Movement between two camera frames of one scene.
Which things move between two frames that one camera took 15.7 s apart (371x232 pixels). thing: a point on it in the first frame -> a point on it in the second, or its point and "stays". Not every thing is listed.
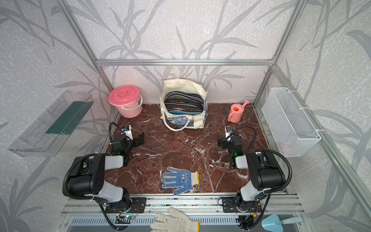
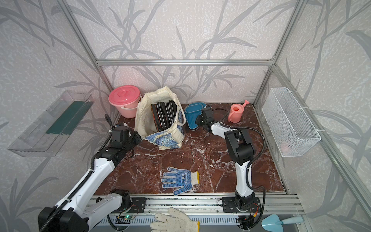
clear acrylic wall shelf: [47, 137] stays
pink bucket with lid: [128, 99] stays
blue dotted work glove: [185, 179] stays
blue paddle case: [179, 112] -> [192, 110]
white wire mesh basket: [292, 130] stays
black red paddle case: [183, 106] -> [159, 110]
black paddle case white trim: [186, 94] -> [169, 110]
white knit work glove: [178, 222] stays
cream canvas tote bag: [177, 122] -> [160, 119]
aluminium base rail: [274, 204] stays
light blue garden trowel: [272, 223] stays
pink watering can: [236, 111] stays
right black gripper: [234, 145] -> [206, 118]
